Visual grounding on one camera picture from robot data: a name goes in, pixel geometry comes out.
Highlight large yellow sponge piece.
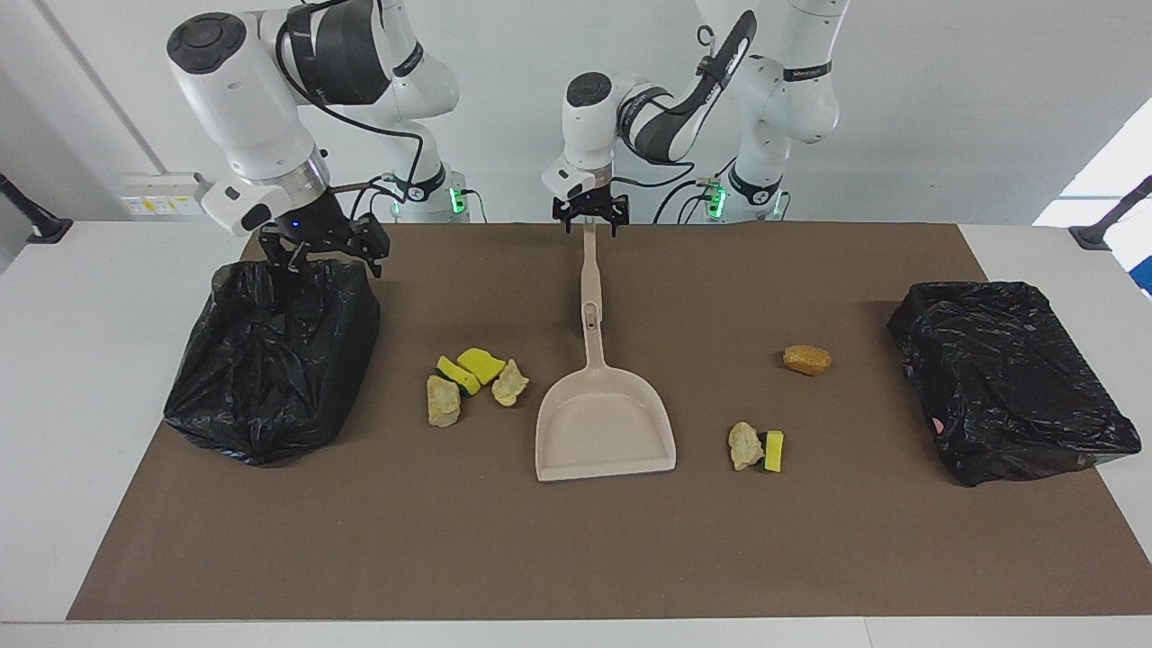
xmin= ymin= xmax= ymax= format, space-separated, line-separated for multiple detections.
xmin=456 ymin=347 xmax=507 ymax=386

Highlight brown table mat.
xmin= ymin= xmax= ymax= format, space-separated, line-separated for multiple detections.
xmin=67 ymin=222 xmax=1152 ymax=621

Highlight beige orange foam lump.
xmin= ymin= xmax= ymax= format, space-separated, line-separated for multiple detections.
xmin=728 ymin=421 xmax=765 ymax=472

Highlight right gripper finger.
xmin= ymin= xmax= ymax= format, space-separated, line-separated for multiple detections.
xmin=259 ymin=236 xmax=311 ymax=275
xmin=351 ymin=216 xmax=392 ymax=278

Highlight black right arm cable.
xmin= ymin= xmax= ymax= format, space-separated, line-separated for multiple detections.
xmin=274 ymin=0 xmax=428 ymax=226

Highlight black bagged bin pink patch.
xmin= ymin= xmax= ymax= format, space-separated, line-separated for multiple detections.
xmin=886 ymin=281 xmax=1142 ymax=488

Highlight white wall outlet box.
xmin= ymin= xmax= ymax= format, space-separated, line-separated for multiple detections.
xmin=120 ymin=171 xmax=226 ymax=219

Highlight beige plastic dustpan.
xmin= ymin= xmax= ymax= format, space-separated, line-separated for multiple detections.
xmin=535 ymin=301 xmax=678 ymax=483

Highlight black left base cable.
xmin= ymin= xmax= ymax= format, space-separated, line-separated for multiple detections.
xmin=652 ymin=178 xmax=714 ymax=224

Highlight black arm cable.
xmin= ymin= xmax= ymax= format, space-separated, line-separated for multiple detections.
xmin=612 ymin=27 xmax=721 ymax=190
xmin=274 ymin=0 xmax=428 ymax=226

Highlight brown bread-like lump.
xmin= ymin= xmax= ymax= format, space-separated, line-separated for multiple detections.
xmin=782 ymin=345 xmax=833 ymax=377

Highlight black bagged trash bin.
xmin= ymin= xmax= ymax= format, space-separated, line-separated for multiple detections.
xmin=163 ymin=258 xmax=382 ymax=467

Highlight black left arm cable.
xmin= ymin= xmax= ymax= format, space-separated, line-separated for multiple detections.
xmin=612 ymin=27 xmax=721 ymax=190

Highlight yellow sponge green backing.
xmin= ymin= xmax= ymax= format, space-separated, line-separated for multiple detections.
xmin=436 ymin=355 xmax=482 ymax=397

